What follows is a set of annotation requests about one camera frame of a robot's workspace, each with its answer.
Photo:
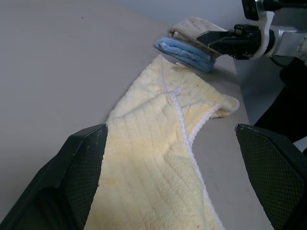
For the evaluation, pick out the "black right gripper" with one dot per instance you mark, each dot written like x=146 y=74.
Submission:
x=247 y=43

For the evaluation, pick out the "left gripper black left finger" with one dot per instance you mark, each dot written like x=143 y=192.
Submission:
x=62 y=182

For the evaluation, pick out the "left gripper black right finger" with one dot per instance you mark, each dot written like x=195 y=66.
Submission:
x=275 y=172

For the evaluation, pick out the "pale yellow towel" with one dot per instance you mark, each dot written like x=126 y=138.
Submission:
x=148 y=143

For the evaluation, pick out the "cream folded towel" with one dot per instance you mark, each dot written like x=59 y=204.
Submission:
x=194 y=25

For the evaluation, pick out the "light blue folded towel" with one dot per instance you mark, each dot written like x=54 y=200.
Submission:
x=182 y=51

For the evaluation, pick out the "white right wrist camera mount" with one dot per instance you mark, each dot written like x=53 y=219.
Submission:
x=266 y=21

